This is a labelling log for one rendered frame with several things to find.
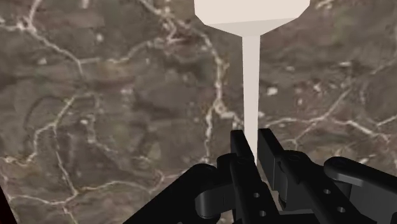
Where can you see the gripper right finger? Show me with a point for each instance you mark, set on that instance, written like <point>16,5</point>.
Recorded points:
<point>304,183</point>

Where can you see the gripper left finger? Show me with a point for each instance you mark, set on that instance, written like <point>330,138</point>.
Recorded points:
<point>245,186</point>

